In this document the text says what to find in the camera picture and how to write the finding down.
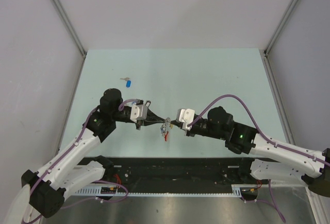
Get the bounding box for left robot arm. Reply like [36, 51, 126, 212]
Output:
[21, 88, 166, 218]

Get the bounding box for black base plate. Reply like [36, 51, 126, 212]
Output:
[78, 156, 269, 193]

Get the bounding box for right aluminium frame post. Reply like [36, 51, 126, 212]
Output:
[263, 0, 300, 57]

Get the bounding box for red handled keyring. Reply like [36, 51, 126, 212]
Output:
[160, 117, 173, 142]

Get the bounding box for left aluminium frame post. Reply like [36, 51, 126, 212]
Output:
[50, 0, 87, 59]

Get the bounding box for white cable duct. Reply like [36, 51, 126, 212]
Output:
[73, 184, 261, 198]

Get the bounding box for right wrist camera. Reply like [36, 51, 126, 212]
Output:
[176, 109, 195, 130]

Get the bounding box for aluminium frame post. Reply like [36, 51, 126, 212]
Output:
[50, 0, 87, 59]
[263, 0, 300, 57]

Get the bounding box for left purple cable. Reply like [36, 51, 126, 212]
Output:
[22, 98, 141, 222]

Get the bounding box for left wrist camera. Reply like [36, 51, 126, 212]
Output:
[130, 104, 149, 123]

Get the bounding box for black frame key tag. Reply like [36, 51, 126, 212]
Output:
[145, 100, 151, 107]

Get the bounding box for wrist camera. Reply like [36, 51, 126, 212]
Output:
[176, 109, 195, 130]
[130, 104, 149, 123]

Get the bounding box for solid blue tag key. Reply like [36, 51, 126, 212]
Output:
[121, 77, 131, 88]

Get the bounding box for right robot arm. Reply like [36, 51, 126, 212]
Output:
[171, 107, 329, 197]

